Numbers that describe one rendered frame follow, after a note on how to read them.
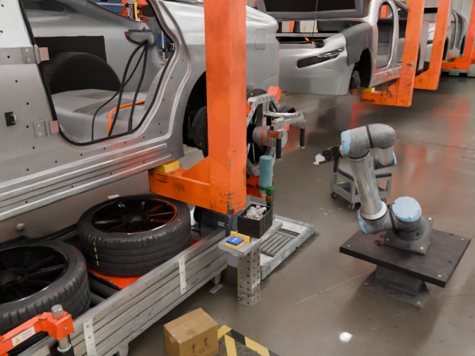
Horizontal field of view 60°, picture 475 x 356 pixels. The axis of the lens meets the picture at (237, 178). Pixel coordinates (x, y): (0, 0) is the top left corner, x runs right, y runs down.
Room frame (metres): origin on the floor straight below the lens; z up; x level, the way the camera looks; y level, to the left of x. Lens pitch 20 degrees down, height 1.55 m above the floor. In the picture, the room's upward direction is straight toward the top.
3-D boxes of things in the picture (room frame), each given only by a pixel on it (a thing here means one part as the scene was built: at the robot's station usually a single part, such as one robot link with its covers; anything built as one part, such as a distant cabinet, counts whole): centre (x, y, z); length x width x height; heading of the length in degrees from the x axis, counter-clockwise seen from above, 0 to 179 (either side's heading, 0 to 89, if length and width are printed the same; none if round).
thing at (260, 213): (2.15, -0.10, 0.51); 0.20 x 0.14 x 0.13; 154
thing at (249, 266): (2.09, -0.06, 0.21); 0.10 x 0.10 x 0.42; 55
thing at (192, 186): (2.49, 0.33, 0.69); 0.52 x 0.17 x 0.35; 55
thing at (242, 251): (2.12, -0.08, 0.44); 0.43 x 0.17 x 0.03; 145
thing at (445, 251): (2.25, -1.04, 0.15); 0.60 x 0.60 x 0.30; 51
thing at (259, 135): (2.77, -0.23, 0.85); 0.21 x 0.14 x 0.14; 55
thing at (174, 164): (2.59, 0.48, 0.71); 0.14 x 0.14 x 0.05; 55
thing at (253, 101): (2.81, -0.17, 0.85); 0.54 x 0.07 x 0.54; 145
